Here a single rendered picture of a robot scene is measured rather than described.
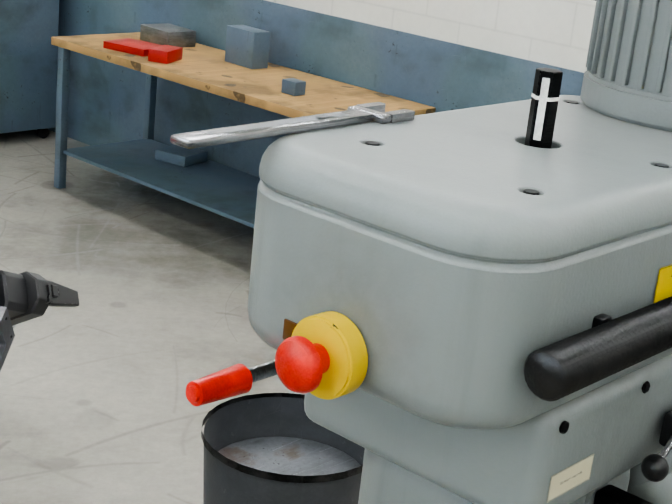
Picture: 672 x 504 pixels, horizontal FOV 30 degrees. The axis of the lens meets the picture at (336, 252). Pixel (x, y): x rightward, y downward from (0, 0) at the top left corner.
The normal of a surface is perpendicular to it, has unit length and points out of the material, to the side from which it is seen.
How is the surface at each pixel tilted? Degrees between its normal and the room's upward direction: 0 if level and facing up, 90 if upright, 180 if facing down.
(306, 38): 90
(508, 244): 81
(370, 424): 90
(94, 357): 0
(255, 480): 94
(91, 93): 90
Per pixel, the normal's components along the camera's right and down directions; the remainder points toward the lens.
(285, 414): 0.04, 0.25
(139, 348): 0.10, -0.95
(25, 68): 0.73, 0.29
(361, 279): -0.67, 0.17
